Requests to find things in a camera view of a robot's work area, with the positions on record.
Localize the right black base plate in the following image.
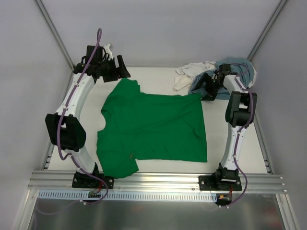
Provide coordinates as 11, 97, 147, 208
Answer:
198, 175, 242, 191

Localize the white slotted cable duct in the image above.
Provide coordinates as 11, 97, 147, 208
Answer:
38, 190, 217, 202

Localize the right aluminium frame post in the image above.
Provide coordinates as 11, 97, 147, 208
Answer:
247, 0, 289, 61

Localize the blue-grey t-shirt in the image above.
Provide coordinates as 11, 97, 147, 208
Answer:
188, 57, 257, 98

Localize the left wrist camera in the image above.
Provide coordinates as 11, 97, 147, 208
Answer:
103, 43, 114, 59

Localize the aluminium frame post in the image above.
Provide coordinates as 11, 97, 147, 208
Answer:
34, 0, 74, 70
247, 0, 289, 61

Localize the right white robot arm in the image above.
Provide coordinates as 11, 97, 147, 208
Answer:
190, 63, 257, 190

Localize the white t-shirt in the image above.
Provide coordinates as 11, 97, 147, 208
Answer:
173, 61, 216, 91

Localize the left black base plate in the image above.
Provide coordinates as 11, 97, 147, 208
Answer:
71, 172, 115, 189

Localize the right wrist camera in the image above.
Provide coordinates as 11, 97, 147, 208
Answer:
219, 63, 232, 76

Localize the aluminium mounting rail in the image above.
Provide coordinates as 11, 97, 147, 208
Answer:
27, 170, 288, 194

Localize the left aluminium frame post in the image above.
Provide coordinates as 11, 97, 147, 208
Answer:
34, 0, 74, 70

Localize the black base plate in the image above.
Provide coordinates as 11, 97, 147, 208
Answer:
198, 175, 242, 191
71, 172, 115, 189

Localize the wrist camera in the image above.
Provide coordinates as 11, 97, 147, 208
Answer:
219, 63, 232, 76
103, 43, 114, 59

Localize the green t-shirt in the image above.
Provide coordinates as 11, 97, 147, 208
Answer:
96, 79, 208, 178

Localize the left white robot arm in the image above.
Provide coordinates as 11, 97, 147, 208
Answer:
45, 44, 130, 187

